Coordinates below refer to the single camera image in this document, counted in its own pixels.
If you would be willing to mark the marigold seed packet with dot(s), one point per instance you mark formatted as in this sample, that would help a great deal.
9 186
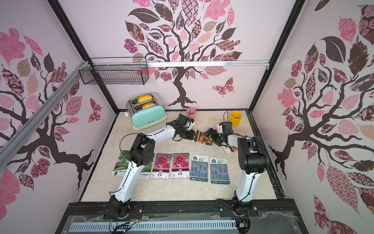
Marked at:
202 139
229 149

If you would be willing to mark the hollyhock seed packet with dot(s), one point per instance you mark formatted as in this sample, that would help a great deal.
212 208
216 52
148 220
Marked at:
180 165
161 167

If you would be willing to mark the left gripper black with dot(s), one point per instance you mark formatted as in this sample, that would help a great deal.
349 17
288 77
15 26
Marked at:
191 133

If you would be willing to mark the white slotted cable duct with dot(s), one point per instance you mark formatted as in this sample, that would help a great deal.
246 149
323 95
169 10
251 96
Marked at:
149 226

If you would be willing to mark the black wire basket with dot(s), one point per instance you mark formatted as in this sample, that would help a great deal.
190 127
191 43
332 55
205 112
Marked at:
116 71

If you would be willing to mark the aluminium rail left wall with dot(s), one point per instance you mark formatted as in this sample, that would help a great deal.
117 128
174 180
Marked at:
31 125

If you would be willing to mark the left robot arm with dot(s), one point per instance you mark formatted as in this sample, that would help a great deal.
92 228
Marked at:
141 154

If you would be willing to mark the green gourd seed packet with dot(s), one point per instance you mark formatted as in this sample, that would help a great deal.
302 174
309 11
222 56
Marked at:
146 172

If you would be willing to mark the mint green toaster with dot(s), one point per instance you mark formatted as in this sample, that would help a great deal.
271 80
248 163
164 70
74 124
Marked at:
141 119

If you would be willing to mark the lavender seed packet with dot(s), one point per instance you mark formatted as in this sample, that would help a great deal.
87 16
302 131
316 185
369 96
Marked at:
219 171
199 168

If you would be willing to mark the toast slice rear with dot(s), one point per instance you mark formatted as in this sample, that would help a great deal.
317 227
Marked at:
144 99

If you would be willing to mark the pink cup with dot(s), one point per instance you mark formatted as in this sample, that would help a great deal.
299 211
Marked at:
191 113

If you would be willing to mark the yellow mug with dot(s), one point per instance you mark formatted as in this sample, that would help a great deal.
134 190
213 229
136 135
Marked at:
235 118

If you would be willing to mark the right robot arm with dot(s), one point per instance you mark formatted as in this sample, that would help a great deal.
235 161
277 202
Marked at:
251 157

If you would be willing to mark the toast slice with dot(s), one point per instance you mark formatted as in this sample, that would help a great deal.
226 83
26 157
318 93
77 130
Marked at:
148 105
144 99

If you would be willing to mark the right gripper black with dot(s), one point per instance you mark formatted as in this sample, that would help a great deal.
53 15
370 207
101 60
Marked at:
215 136

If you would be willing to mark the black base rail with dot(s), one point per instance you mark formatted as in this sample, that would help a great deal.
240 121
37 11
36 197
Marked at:
280 216

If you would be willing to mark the toast slice front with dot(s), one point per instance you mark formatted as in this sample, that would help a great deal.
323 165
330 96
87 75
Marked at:
148 105

